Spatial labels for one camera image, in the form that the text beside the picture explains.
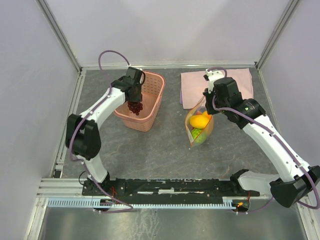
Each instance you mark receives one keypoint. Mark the orange toy fruit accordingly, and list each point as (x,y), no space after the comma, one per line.
(205,114)

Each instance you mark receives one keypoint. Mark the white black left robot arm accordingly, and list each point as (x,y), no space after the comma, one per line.
(83,130)

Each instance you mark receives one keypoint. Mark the clear zip top bag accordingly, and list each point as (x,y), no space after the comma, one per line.
(198,109)

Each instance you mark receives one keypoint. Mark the green custard apple toy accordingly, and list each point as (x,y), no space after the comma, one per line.
(198,136)

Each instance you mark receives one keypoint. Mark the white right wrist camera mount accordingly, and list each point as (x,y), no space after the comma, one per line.
(213,74)

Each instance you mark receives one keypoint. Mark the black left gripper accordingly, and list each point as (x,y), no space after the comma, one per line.
(138,98)

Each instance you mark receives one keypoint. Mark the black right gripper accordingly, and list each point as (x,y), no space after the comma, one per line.
(210,110)

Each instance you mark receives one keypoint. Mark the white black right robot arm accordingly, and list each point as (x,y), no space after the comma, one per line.
(295,178)

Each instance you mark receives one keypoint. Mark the aluminium frame rail front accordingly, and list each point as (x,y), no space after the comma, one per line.
(74,187)

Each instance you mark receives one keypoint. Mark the dark red grape bunch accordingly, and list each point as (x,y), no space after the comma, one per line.
(135,107)

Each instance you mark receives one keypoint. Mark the yellow toy mango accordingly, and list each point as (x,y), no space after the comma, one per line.
(198,121)

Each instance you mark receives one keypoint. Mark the pink plastic perforated basket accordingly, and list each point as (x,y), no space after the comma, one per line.
(152,92)

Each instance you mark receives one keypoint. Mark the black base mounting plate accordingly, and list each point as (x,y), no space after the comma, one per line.
(174,191)

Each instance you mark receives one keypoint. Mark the pink embroidered cloth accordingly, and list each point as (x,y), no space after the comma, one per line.
(193,85)

